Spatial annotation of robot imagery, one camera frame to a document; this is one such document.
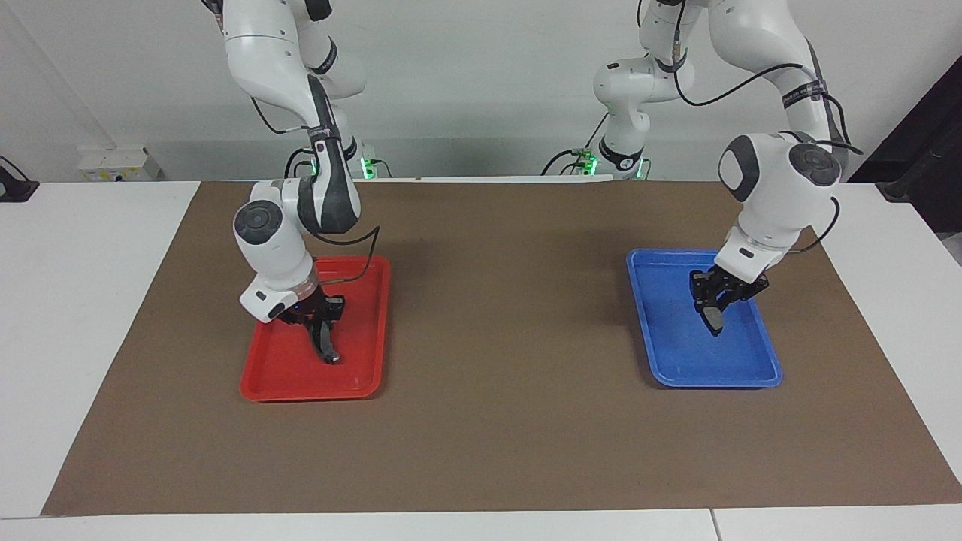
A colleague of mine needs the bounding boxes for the white wall socket box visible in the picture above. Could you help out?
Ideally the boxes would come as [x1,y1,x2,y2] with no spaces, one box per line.
[78,145,162,183]

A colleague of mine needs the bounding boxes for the black furniture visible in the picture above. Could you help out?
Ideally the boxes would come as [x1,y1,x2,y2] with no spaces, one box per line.
[848,54,962,234]

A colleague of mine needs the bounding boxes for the black base cables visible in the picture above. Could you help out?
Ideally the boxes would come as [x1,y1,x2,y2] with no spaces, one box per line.
[284,147,392,180]
[541,113,610,177]

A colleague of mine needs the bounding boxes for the black clamp with cable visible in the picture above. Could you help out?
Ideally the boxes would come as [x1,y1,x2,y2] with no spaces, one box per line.
[0,156,40,203]

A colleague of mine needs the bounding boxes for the black left base cables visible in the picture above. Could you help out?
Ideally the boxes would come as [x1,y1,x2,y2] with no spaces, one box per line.
[541,113,610,177]

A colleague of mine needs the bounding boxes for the blue plastic tray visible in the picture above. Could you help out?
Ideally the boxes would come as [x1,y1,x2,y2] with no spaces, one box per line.
[626,249,783,389]

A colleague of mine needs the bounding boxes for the red plastic tray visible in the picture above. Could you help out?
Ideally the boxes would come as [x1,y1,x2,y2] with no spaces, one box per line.
[240,255,392,403]

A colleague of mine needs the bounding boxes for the black right base cables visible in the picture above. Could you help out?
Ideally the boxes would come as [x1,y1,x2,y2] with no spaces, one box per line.
[284,147,392,180]

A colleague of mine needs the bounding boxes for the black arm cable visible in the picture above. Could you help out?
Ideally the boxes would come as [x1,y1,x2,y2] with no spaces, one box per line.
[250,96,381,286]
[673,45,864,255]

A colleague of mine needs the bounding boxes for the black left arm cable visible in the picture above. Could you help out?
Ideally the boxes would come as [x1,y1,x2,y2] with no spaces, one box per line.
[673,45,864,255]

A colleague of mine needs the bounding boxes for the brown table mat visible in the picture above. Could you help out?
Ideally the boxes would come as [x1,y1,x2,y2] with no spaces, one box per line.
[41,180,962,517]

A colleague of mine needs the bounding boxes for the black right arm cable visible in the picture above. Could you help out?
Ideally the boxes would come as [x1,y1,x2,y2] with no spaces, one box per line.
[250,96,381,286]

